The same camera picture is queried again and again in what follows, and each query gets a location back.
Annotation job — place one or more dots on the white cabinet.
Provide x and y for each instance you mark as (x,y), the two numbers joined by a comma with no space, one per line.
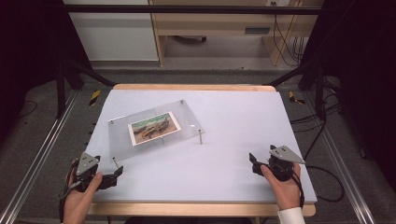
(115,37)

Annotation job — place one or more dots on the grey desk label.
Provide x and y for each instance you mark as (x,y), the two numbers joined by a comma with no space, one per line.
(257,30)

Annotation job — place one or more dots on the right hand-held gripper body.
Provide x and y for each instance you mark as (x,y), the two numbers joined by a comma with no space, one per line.
(281,165)

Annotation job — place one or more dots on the white table mat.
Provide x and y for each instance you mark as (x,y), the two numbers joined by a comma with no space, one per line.
(218,161)

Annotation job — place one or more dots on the black metal stand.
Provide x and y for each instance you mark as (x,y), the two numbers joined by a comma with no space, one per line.
(320,93)
(60,93)

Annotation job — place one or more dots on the yellow clamp left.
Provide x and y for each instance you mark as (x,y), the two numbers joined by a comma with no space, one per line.
(95,97)

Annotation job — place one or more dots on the wooden desk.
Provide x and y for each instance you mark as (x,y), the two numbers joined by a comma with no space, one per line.
(218,21)

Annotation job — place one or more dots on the yellow clamp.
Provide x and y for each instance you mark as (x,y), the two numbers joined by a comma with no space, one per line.
(292,97)
(95,97)

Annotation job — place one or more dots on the yellow clamp right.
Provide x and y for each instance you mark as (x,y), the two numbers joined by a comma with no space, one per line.
(292,97)

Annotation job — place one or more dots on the person's left hand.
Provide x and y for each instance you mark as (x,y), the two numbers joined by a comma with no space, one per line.
(77,203)

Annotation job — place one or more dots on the dark curtain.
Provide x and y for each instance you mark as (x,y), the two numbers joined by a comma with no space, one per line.
(28,46)
(364,77)

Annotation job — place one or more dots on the person's right hand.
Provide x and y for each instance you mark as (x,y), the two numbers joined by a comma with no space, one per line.
(286,193)

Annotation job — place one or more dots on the boat painting print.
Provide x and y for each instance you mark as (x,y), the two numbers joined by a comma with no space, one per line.
(154,128)

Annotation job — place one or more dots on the black horizontal bar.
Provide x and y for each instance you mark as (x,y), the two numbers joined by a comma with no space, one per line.
(186,9)

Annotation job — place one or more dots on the clear acrylic photo frame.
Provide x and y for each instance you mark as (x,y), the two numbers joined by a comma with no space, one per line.
(186,115)

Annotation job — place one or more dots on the wooden table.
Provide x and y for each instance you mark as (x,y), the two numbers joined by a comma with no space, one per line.
(186,210)

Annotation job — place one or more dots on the aluminium floor rail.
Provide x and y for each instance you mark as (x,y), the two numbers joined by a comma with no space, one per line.
(37,158)
(342,161)

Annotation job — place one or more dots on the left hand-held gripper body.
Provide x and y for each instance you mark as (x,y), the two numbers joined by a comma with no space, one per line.
(85,166)

